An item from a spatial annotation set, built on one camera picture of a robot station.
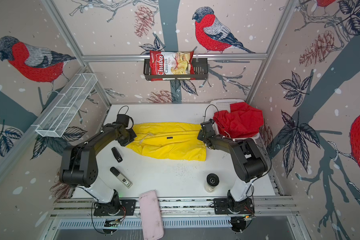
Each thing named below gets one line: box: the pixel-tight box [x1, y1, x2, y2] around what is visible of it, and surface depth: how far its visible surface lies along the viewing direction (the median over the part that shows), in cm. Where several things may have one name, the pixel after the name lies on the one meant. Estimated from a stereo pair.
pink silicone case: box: [139, 190, 164, 240], surface depth 71 cm
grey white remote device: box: [109, 166, 133, 189], surface depth 82 cm
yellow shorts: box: [125, 122, 207, 162], surface depth 95 cm
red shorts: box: [213, 102, 264, 139], surface depth 96 cm
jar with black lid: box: [204, 173, 220, 193], surface depth 73 cm
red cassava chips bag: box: [149, 50, 196, 82], surface depth 90 cm
